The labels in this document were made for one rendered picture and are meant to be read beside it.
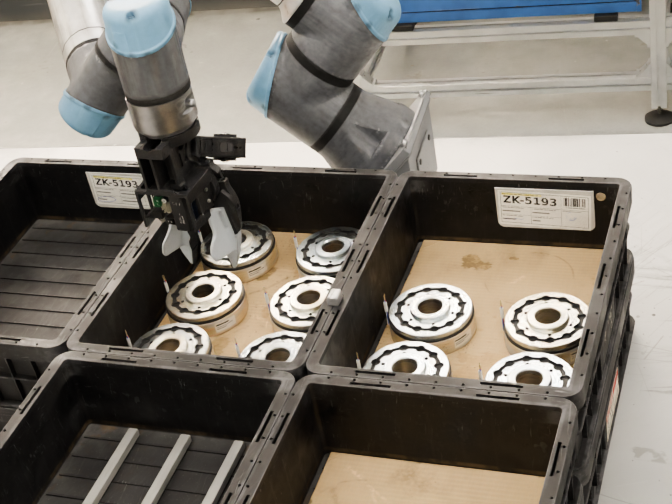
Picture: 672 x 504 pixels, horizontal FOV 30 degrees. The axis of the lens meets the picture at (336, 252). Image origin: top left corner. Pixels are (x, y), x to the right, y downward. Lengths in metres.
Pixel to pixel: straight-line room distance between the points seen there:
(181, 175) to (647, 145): 0.90
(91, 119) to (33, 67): 2.97
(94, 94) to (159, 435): 0.41
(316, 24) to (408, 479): 0.70
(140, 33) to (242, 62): 2.80
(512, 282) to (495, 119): 2.02
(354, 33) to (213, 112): 2.15
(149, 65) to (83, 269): 0.49
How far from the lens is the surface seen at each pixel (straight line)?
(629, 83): 3.45
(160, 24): 1.37
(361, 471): 1.37
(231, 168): 1.73
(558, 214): 1.61
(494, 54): 3.93
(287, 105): 1.82
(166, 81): 1.39
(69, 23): 1.61
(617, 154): 2.07
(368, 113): 1.83
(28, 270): 1.84
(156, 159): 1.42
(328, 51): 1.78
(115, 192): 1.84
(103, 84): 1.51
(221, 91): 4.01
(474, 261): 1.63
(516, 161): 2.07
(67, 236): 1.88
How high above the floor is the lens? 1.80
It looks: 35 degrees down
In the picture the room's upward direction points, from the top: 12 degrees counter-clockwise
